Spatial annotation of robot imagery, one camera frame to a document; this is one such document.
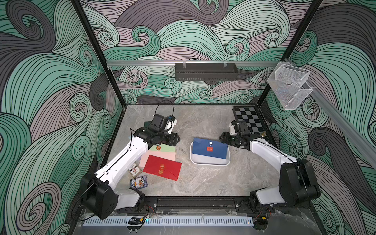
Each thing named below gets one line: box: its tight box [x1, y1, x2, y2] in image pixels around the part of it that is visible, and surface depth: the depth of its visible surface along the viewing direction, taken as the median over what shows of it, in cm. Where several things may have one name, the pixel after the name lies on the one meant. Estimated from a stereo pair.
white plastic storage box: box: [189, 141, 231, 167], surface depth 90 cm
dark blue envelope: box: [191, 137, 229, 160], surface depth 92 cm
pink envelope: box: [139, 150, 176, 168], surface depth 92 cm
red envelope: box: [142, 154, 183, 182], surface depth 88 cm
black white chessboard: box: [232, 105, 266, 136], surface depth 109 cm
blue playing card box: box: [130, 175, 148, 189], surface depth 81 cm
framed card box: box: [127, 162, 143, 179], surface depth 85 cm
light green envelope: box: [148, 143, 176, 153], surface depth 94 cm
